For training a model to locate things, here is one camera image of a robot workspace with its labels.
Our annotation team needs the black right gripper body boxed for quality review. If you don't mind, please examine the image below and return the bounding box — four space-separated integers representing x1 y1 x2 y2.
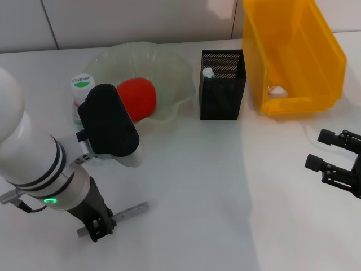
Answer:
351 151 361 199

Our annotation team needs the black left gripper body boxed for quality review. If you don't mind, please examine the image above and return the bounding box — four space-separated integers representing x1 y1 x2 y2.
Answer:
67 176 110 228

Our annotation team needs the grey marker pen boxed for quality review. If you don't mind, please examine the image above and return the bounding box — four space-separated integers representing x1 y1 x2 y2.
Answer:
76 202 149 238

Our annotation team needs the white paper ball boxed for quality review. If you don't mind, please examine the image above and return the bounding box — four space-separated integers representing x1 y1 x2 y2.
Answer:
267 86 288 99

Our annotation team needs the red-orange round fruit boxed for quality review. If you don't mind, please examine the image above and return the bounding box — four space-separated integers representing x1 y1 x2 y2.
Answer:
116 77 157 122

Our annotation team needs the clear green-label water bottle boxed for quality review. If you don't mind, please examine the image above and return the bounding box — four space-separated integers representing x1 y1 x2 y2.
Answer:
69 73 96 125

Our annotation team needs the black mesh pen holder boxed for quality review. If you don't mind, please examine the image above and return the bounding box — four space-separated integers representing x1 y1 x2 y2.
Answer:
199 49 248 121

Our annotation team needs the green wavy glass fruit plate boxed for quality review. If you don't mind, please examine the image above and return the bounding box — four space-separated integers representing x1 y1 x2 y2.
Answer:
83 41 197 125

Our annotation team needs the yellow plastic bin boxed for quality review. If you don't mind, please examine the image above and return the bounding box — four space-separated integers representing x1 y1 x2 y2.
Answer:
241 0 347 115

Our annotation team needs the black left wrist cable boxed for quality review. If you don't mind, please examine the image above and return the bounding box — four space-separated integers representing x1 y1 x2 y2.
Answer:
0 189 48 214

